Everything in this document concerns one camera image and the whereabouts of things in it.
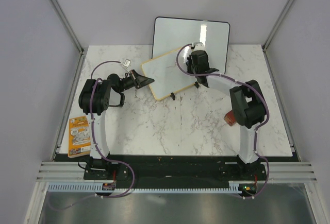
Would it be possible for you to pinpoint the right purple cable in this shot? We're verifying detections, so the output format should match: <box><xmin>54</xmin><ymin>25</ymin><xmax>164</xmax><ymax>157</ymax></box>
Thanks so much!
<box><xmin>175</xmin><ymin>43</ymin><xmax>271</xmax><ymax>200</ymax></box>

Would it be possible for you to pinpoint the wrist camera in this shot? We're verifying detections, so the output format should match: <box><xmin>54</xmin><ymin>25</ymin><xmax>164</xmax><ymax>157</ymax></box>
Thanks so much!
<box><xmin>122</xmin><ymin>59</ymin><xmax>131</xmax><ymax>68</ymax></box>
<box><xmin>191</xmin><ymin>42</ymin><xmax>206</xmax><ymax>51</ymax></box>

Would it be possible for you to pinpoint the purple cable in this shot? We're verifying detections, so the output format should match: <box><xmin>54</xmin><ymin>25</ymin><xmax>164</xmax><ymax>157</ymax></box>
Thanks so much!
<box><xmin>175</xmin><ymin>43</ymin><xmax>271</xmax><ymax>200</ymax></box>
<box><xmin>46</xmin><ymin>60</ymin><xmax>137</xmax><ymax>211</ymax></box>

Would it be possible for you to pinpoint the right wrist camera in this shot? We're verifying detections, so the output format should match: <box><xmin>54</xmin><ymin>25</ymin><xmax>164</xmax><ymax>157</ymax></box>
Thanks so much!
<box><xmin>191</xmin><ymin>42</ymin><xmax>206</xmax><ymax>51</ymax></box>

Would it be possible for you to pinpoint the large black-framed whiteboard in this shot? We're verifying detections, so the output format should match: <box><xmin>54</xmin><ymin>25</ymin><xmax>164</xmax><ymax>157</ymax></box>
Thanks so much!
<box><xmin>152</xmin><ymin>16</ymin><xmax>230</xmax><ymax>73</ymax></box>

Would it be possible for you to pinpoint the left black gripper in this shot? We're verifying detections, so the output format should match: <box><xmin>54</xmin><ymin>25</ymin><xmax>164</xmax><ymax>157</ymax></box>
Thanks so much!
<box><xmin>119</xmin><ymin>70</ymin><xmax>155</xmax><ymax>93</ymax></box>

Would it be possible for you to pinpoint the white slotted cable duct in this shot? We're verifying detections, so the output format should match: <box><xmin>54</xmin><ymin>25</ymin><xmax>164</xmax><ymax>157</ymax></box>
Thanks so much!
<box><xmin>47</xmin><ymin>182</ymin><xmax>242</xmax><ymax>194</ymax></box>

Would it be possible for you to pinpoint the red brown block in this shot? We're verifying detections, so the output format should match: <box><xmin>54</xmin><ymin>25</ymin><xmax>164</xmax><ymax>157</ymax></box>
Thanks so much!
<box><xmin>224</xmin><ymin>110</ymin><xmax>237</xmax><ymax>127</ymax></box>

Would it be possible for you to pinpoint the small yellow-framed whiteboard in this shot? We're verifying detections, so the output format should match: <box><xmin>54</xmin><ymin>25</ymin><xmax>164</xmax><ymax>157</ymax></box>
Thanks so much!
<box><xmin>141</xmin><ymin>48</ymin><xmax>196</xmax><ymax>101</ymax></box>

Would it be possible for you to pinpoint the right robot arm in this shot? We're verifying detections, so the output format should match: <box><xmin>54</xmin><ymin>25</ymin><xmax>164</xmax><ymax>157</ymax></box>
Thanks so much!
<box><xmin>186</xmin><ymin>49</ymin><xmax>269</xmax><ymax>180</ymax></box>

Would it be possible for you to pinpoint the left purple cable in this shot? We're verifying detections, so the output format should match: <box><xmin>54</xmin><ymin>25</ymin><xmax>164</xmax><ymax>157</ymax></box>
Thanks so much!
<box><xmin>46</xmin><ymin>60</ymin><xmax>137</xmax><ymax>211</ymax></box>

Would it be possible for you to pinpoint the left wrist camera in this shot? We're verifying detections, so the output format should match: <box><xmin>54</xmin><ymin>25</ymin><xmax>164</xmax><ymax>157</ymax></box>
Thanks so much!
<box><xmin>122</xmin><ymin>59</ymin><xmax>131</xmax><ymax>68</ymax></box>

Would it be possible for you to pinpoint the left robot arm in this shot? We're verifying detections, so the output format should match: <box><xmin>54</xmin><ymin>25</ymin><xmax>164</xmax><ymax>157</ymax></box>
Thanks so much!
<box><xmin>78</xmin><ymin>70</ymin><xmax>155</xmax><ymax>159</ymax></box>

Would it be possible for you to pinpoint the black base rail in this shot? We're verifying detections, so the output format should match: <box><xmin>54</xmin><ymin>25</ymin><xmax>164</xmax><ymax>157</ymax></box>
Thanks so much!
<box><xmin>82</xmin><ymin>153</ymin><xmax>302</xmax><ymax>183</ymax></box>

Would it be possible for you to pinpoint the orange booklet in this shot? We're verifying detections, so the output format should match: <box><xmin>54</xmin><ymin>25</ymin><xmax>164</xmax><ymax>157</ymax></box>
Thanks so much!
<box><xmin>68</xmin><ymin>116</ymin><xmax>91</xmax><ymax>158</ymax></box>

